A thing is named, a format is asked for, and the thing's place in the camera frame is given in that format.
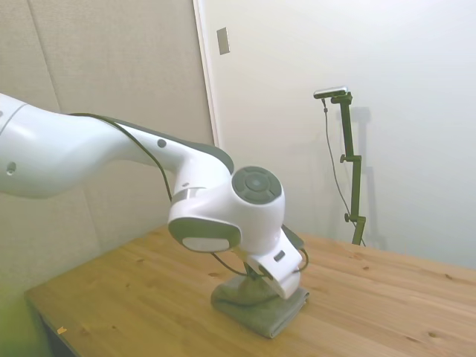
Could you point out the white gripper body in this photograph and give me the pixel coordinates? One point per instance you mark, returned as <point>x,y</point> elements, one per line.
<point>280,271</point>

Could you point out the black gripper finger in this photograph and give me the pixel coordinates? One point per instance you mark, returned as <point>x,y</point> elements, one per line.
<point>253,274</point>

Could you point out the grey towel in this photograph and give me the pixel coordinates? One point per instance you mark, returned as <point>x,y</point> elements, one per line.
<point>267,320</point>

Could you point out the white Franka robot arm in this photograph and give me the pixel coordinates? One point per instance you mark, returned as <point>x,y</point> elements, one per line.
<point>208,186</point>

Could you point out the small yellow tape scrap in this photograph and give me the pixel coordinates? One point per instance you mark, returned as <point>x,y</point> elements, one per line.
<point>61,330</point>

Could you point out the dark green camera stand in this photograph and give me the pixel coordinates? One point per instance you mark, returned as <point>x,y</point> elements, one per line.
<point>353,178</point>

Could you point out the silver camera on stand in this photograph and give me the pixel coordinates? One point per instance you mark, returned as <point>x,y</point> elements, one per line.
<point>331,92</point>

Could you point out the white door frame trim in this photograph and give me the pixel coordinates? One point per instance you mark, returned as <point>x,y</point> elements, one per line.
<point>208,74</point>

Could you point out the grey wall plate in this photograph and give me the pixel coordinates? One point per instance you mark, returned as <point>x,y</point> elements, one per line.
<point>223,41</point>

